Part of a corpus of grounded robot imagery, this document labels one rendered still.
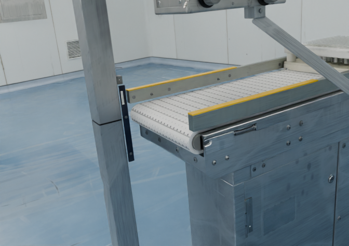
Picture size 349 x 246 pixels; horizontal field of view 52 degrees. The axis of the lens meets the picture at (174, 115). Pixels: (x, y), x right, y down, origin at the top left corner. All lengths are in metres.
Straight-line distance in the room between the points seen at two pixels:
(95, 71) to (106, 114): 0.11
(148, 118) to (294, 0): 3.97
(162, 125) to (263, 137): 0.21
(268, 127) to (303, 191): 0.30
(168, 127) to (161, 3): 0.25
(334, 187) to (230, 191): 0.39
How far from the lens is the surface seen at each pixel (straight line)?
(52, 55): 5.93
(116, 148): 0.91
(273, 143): 0.80
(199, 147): 0.67
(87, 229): 1.93
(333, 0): 4.42
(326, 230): 1.19
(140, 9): 6.71
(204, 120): 0.65
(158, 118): 0.77
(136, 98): 0.88
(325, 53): 1.07
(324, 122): 0.92
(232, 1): 0.62
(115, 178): 0.93
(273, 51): 4.87
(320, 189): 1.08
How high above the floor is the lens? 1.05
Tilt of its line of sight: 18 degrees down
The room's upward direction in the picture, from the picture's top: 5 degrees counter-clockwise
